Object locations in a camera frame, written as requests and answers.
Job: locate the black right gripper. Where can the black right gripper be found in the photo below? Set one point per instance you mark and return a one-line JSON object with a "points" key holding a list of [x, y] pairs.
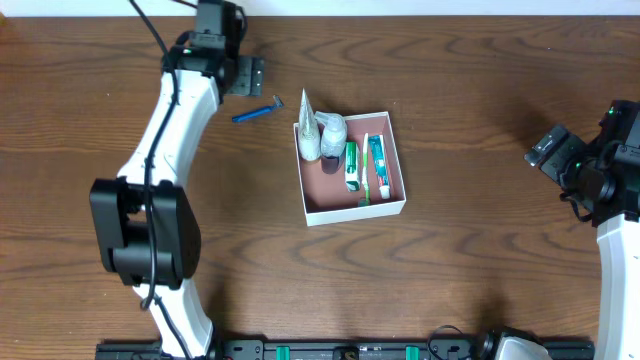
{"points": [[558, 157]]}

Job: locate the green and white toothbrush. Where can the green and white toothbrush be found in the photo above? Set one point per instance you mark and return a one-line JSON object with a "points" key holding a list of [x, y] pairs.
{"points": [[365, 200]]}

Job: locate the clear and blue pump bottle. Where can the clear and blue pump bottle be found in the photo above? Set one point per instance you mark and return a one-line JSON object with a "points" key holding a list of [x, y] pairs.
{"points": [[333, 141]]}

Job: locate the blue disposable razor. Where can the blue disposable razor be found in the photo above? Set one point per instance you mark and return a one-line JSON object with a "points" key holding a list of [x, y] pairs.
{"points": [[259, 111]]}

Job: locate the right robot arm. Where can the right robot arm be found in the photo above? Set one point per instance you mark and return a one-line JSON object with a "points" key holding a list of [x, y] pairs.
{"points": [[600, 180]]}

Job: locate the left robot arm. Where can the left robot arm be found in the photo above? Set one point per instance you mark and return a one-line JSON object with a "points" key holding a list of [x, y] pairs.
{"points": [[146, 230]]}

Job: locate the white Pantene tube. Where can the white Pantene tube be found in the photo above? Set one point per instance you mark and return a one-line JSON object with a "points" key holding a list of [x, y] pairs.
{"points": [[308, 131]]}

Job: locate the green and white soap box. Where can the green and white soap box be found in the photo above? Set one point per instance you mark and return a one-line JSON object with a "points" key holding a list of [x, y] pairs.
{"points": [[352, 167]]}

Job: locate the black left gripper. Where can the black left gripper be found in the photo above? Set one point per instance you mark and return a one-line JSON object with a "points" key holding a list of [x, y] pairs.
{"points": [[248, 76]]}

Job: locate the green and red toothpaste tube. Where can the green and red toothpaste tube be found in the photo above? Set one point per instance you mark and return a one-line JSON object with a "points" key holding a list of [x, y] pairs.
{"points": [[376, 145]]}

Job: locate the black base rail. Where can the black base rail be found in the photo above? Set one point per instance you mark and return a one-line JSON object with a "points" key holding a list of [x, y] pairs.
{"points": [[259, 350]]}

